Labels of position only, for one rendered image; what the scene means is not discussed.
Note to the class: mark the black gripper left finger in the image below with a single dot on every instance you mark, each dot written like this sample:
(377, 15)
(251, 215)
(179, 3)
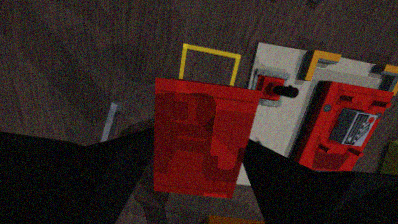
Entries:
(95, 181)

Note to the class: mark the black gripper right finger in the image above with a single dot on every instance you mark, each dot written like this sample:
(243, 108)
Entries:
(289, 193)

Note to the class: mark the yellow rectangular outline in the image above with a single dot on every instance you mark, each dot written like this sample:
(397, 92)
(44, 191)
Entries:
(210, 51)

